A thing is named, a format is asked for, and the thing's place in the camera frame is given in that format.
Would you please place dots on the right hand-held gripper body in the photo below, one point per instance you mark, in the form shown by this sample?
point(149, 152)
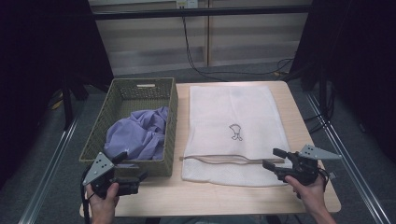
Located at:
point(306, 166)

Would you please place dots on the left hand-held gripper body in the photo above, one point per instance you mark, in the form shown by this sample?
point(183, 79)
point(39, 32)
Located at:
point(101, 177)

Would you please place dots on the purple shirt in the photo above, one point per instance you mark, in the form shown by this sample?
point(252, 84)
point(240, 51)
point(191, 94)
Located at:
point(137, 137)

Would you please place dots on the white mesh laundry bag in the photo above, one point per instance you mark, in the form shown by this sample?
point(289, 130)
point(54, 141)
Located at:
point(236, 109)

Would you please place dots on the green woven basket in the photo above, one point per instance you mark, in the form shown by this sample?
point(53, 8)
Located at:
point(146, 93)

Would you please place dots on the person's left hand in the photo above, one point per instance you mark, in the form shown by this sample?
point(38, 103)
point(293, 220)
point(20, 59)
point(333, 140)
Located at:
point(102, 203)

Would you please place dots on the person's right hand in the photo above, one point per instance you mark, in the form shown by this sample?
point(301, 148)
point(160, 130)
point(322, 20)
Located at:
point(308, 194)

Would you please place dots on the black stand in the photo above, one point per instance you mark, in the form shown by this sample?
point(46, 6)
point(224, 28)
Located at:
point(323, 93)
point(67, 102)

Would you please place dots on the dark curtain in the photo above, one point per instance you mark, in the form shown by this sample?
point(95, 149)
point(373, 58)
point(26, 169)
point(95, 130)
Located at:
point(37, 62)
point(358, 62)

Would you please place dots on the black horizontal bar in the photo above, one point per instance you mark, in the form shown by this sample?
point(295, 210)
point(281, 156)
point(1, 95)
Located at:
point(199, 12)

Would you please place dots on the metal floor rail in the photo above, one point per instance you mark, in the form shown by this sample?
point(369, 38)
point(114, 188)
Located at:
point(348, 161)
point(46, 174)

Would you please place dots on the white wall outlet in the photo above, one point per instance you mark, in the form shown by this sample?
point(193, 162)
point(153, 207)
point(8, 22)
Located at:
point(186, 3)

